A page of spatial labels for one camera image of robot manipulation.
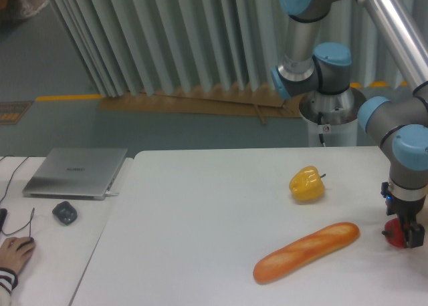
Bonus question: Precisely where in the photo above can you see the brown cardboard sheet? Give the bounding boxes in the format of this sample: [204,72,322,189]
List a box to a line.
[98,93,301,125]

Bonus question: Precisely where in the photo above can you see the silver closed laptop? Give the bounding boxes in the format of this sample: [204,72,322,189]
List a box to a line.
[23,148,127,200]

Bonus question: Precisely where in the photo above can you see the black laptop cable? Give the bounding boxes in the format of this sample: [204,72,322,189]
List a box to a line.
[0,156,31,203]

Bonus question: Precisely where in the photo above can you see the striped sleeve forearm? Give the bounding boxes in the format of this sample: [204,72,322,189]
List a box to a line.
[0,267,18,306]

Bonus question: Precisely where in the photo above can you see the red bell pepper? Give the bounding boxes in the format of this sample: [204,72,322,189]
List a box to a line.
[382,218,405,249]

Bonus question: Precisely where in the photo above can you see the orange baguette bread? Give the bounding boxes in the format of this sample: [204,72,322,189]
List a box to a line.
[253,222,360,284]

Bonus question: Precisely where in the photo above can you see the black computer mouse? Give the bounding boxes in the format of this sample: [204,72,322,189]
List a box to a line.
[16,237,34,251]

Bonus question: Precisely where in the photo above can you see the dark grey small device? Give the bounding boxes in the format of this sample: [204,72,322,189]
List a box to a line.
[52,201,78,226]

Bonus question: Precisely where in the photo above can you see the white usb plug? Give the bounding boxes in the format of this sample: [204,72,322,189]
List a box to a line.
[105,191,119,197]

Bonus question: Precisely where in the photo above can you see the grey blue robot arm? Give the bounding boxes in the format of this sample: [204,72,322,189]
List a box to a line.
[271,0,427,248]

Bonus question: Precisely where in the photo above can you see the folded white partition screen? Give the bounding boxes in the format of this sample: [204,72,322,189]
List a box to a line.
[50,0,427,99]

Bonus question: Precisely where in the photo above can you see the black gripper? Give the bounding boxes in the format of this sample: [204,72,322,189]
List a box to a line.
[381,181,425,249]

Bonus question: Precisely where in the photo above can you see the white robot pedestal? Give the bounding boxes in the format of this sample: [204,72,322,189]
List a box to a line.
[299,88,366,147]

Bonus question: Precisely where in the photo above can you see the person's hand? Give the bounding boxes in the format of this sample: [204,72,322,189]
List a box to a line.
[1,237,36,275]

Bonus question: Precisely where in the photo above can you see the thin black mouse cable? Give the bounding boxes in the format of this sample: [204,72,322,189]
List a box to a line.
[1,206,36,239]

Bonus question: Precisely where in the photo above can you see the yellow bell pepper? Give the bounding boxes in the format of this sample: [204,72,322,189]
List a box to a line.
[289,166,326,203]

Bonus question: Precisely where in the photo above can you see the black pen-like object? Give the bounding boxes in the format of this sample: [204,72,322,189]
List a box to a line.
[0,208,8,232]

